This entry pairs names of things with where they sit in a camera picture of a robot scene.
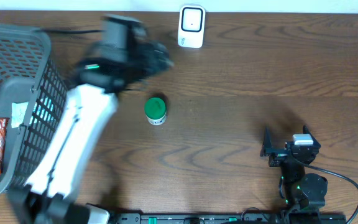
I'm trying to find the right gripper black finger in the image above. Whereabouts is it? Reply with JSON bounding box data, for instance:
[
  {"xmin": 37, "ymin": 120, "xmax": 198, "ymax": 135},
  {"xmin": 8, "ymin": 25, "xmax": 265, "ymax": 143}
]
[
  {"xmin": 260, "ymin": 127, "xmax": 274, "ymax": 157},
  {"xmin": 302, "ymin": 125, "xmax": 316, "ymax": 144}
]

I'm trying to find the mint green wet wipes pack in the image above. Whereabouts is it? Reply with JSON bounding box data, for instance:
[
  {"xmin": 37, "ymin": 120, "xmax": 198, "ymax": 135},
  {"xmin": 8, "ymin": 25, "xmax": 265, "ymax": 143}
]
[{"xmin": 11, "ymin": 97, "xmax": 54, "ymax": 128}]

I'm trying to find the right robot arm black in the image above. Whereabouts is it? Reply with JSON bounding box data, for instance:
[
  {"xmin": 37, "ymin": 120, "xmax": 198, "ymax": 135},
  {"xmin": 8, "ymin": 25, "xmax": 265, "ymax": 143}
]
[{"xmin": 260, "ymin": 126, "xmax": 328, "ymax": 216}]

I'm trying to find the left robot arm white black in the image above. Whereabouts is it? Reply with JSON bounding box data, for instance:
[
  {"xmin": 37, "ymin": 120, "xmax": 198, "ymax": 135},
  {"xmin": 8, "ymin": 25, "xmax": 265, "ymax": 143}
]
[{"xmin": 7, "ymin": 14, "xmax": 173, "ymax": 223}]

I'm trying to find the green lid white jar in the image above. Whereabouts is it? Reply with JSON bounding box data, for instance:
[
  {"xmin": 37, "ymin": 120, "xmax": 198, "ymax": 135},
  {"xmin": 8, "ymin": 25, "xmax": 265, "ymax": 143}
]
[{"xmin": 144, "ymin": 97, "xmax": 167, "ymax": 126}]

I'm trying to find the grey plastic shopping basket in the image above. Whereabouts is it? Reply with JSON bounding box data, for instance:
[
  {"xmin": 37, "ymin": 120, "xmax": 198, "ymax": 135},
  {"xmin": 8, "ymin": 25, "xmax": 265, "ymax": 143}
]
[{"xmin": 0, "ymin": 24, "xmax": 67, "ymax": 194}]

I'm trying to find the black mounting rail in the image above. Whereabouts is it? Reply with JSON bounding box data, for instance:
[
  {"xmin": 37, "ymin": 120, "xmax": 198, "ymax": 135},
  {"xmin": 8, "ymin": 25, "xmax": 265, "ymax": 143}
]
[{"xmin": 108, "ymin": 212, "xmax": 346, "ymax": 224}]

